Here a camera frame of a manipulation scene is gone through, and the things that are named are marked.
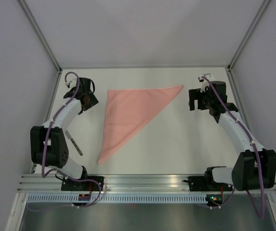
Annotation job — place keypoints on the aluminium frame post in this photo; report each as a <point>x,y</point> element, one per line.
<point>30,17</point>
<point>259,14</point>

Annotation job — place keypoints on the pink cloth napkin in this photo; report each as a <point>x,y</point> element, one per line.
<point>128,111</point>

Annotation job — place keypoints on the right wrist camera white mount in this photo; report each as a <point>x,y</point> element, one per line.
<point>205,79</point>

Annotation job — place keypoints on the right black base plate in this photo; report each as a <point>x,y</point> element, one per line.
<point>200,184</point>

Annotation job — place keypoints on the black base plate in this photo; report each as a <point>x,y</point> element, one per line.
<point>74,186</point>
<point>200,184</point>

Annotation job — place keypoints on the aluminium mounting rail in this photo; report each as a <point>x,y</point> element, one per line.
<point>118,183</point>

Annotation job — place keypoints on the white slotted cable duct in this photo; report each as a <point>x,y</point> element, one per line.
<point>118,198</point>

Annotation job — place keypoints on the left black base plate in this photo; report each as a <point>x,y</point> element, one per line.
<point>74,186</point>

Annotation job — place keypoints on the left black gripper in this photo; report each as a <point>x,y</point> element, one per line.
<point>93,101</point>

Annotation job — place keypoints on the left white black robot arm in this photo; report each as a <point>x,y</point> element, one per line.
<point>48,143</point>

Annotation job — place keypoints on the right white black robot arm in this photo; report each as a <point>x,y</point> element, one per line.
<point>255,166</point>

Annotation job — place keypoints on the silver table knife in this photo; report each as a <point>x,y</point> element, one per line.
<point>74,143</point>

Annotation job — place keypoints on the left aluminium frame post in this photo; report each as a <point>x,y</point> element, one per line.
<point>30,17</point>

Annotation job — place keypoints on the right aluminium frame post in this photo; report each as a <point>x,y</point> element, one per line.
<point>259,14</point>

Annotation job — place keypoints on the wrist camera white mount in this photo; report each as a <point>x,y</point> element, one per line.
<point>71,83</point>
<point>205,79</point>

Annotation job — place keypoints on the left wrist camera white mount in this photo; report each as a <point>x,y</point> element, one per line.
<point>71,83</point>

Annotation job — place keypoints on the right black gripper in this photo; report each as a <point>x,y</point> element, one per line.
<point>194,94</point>

